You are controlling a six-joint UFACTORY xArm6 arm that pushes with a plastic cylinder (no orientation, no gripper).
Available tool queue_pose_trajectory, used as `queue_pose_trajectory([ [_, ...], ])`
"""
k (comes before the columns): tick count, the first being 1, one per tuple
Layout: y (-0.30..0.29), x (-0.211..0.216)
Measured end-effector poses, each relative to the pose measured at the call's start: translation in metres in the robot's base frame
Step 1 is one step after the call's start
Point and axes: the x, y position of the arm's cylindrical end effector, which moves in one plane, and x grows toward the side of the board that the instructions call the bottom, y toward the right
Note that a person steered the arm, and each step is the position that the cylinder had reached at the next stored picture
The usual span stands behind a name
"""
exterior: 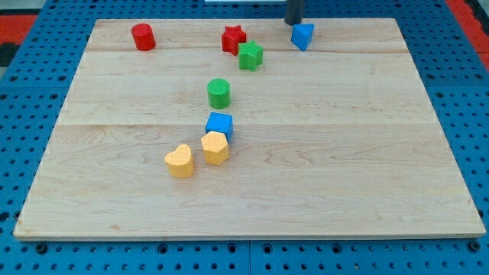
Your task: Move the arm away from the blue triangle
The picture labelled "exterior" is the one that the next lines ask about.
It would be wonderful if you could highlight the blue triangle block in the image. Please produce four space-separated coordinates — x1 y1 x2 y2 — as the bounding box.
291 24 315 51

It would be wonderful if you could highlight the yellow hexagon block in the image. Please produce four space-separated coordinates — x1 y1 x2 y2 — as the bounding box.
201 131 229 166

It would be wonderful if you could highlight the blue cube block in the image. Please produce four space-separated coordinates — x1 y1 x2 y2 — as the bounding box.
205 112 234 142

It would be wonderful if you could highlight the green cylinder block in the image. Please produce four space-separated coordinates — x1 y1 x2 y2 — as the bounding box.
207 78 231 109

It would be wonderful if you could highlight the yellow heart block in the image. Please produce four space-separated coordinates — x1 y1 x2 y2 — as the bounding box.
164 144 194 178

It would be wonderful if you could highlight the light wooden board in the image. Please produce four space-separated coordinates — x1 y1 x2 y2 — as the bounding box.
14 18 486 241

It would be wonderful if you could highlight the green star block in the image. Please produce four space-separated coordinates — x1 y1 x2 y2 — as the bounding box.
238 40 264 71

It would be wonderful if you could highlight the red star block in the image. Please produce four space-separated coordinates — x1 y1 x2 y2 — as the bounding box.
221 25 247 56

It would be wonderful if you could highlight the red cylinder block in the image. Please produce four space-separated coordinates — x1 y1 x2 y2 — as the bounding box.
131 23 156 51

